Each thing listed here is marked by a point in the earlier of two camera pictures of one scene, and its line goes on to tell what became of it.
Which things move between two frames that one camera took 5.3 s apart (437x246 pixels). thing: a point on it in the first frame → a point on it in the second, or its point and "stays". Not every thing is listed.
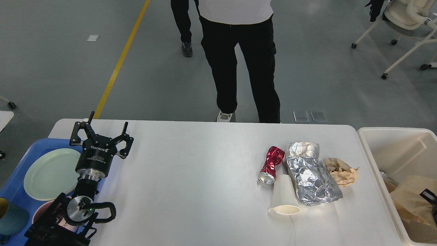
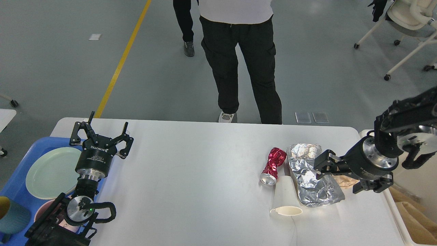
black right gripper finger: (430, 196) → (364, 161)
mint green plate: (52, 174) stays
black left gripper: (95, 161) stays
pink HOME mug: (58, 215) stays
